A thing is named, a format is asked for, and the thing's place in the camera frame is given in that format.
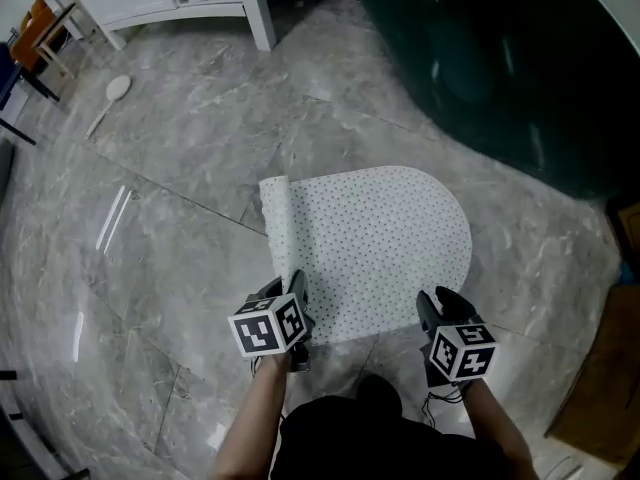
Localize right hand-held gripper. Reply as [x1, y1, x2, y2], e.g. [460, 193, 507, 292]
[416, 286, 500, 388]

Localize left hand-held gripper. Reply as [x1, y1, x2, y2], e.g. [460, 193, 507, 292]
[227, 269, 316, 373]

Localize white oval bath mat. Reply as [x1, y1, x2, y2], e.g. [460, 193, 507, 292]
[258, 164, 474, 347]

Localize person's right forearm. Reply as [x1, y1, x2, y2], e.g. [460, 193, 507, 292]
[462, 378, 539, 480]

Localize person's left forearm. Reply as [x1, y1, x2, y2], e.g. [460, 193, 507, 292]
[212, 352, 294, 480]

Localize white and dark green bathtub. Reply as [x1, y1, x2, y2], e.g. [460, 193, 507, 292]
[344, 0, 640, 200]

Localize person's black trousers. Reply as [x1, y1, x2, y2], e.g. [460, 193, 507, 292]
[269, 373, 506, 480]

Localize cardboard box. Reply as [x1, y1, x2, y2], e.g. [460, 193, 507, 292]
[544, 282, 640, 469]
[607, 197, 640, 280]

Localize blue chair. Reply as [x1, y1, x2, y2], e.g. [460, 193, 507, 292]
[0, 41, 61, 147]

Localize wooden chair with dark seat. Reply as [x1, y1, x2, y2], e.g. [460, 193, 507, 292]
[29, 0, 99, 81]

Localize orange sofa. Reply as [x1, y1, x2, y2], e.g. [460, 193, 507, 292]
[9, 0, 57, 74]

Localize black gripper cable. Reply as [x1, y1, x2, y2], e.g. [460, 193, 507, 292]
[422, 386, 466, 427]

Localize white long-handled bath brush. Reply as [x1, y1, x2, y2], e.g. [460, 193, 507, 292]
[83, 75, 133, 141]

